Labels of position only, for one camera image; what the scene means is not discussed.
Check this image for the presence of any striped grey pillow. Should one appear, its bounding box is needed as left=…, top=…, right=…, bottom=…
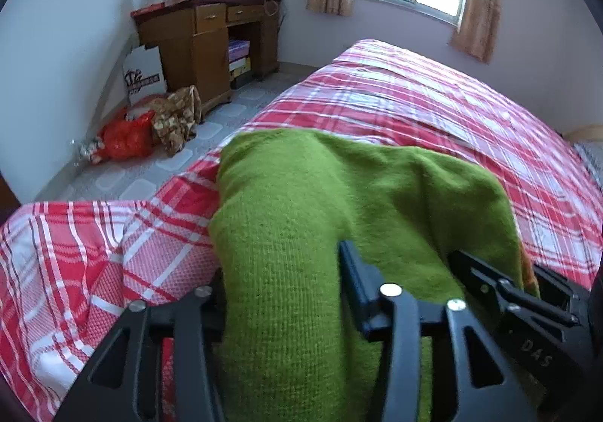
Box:
left=572, top=139, right=603, bottom=189

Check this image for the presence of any red plastic bag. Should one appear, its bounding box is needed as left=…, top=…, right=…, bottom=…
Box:
left=96, top=110, right=156, bottom=163

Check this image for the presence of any crumpled clear plastic wrapper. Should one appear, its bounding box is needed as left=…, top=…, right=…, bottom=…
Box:
left=70, top=138, right=105, bottom=166

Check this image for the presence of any green orange striped knit sweater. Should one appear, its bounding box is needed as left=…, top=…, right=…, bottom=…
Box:
left=208, top=129, right=540, bottom=422

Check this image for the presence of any red plaid bed sheet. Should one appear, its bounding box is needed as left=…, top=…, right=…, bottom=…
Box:
left=0, top=39, right=603, bottom=422

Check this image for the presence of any beige plastic chair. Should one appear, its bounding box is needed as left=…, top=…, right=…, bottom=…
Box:
left=563, top=123, right=603, bottom=142

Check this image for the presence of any brown wooden desk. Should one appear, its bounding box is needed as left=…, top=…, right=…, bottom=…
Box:
left=132, top=0, right=283, bottom=114

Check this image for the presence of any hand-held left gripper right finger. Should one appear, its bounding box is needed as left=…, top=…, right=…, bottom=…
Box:
left=338, top=240, right=538, bottom=422

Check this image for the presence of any purple box under desk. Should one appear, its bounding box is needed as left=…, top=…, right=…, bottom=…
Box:
left=228, top=39, right=251, bottom=62

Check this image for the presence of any white cable on desk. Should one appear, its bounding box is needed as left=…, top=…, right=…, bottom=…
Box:
left=264, top=0, right=286, bottom=27

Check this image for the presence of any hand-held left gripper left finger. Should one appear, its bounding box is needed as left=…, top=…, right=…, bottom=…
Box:
left=54, top=271, right=227, bottom=422

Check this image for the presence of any brown patterned cloth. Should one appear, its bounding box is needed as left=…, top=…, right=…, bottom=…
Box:
left=151, top=85, right=203, bottom=158

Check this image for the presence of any white paper bag crown print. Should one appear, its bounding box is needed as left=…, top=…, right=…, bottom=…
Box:
left=122, top=45, right=168, bottom=106

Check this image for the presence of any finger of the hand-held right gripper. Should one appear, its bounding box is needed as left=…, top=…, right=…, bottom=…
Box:
left=532, top=264, right=592, bottom=324
left=447, top=250, right=523, bottom=314

